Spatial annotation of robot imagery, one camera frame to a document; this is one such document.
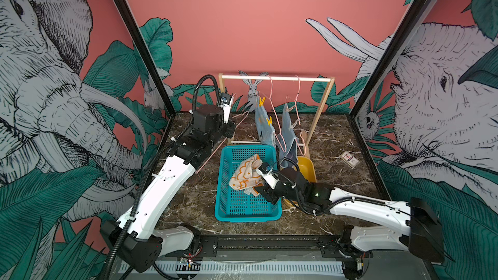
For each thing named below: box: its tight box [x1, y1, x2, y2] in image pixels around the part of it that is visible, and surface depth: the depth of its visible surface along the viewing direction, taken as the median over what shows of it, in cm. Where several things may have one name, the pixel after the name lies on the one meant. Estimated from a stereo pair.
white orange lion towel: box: [228, 153, 263, 197], surface depth 90 cm
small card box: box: [339, 150, 361, 170], surface depth 100 cm
